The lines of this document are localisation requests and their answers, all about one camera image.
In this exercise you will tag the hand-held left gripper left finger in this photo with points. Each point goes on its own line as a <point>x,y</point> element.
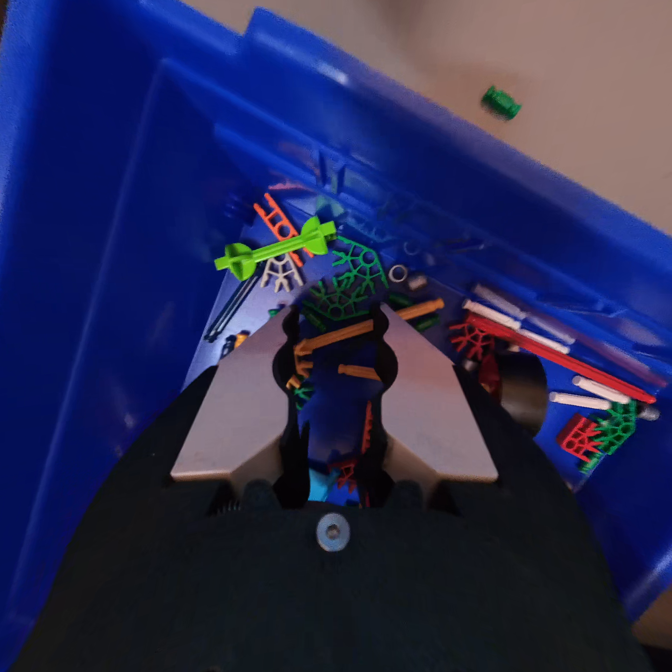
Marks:
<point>236,420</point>

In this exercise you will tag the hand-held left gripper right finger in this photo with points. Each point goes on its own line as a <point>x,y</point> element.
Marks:
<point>435,420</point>

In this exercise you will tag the blue plastic bin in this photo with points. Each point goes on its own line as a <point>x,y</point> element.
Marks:
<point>105,262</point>

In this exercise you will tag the red corner connector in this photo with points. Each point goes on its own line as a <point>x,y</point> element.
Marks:
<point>472,338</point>
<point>344,470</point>
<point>569,431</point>

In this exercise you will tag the short orange rod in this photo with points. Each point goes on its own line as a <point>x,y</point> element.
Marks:
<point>357,371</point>

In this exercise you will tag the black toy wheel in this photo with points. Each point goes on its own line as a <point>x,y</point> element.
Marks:
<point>525,388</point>

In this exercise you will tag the light blue panel piece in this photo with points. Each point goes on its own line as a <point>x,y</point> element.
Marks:
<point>317,487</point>

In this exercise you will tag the white short rod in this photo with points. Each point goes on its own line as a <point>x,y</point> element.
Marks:
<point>580,401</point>
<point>601,389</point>
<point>543,341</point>
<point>491,312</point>

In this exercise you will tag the long orange rod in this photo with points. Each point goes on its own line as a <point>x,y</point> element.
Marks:
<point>336,336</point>

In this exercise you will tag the long red rod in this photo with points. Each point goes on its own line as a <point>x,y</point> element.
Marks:
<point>556,357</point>

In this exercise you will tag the grey fan connector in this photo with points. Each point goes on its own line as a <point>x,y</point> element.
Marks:
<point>281,274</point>

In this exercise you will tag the green fan connector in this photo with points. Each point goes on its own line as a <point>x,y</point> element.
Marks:
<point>619,420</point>
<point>358,265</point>
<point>336,303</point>

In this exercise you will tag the lime green flanged rod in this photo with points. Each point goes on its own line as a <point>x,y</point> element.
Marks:
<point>275,251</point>

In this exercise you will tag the orange ladder connector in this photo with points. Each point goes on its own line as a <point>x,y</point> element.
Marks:
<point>271,216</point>

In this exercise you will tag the small green rod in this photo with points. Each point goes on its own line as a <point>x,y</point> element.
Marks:
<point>501,102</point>

